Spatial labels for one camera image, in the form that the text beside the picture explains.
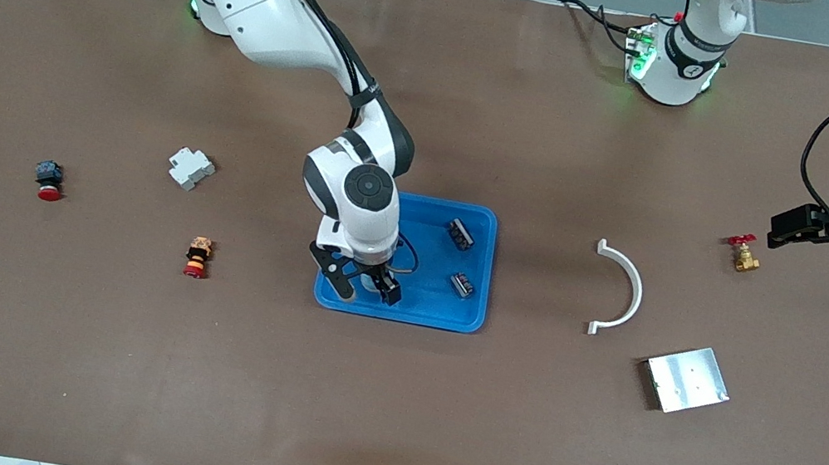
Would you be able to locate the blue plastic tray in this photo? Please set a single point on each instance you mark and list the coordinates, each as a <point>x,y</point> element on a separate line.
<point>429,222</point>

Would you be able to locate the white curved plastic bracket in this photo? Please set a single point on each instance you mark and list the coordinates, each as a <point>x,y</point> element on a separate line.
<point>638,294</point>

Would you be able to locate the grey plastic terminal block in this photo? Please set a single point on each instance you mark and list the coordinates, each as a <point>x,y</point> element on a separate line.
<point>189,170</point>

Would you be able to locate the brown table mat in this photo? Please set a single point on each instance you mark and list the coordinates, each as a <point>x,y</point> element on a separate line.
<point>387,396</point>

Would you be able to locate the red mushroom button black body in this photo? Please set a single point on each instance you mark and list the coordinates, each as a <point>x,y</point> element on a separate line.
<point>49,173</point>

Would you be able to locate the silver metal plate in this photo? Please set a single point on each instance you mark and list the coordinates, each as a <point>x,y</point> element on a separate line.
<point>688,381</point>

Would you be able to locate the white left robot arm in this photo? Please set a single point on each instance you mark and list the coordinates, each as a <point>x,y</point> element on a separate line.
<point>680,79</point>

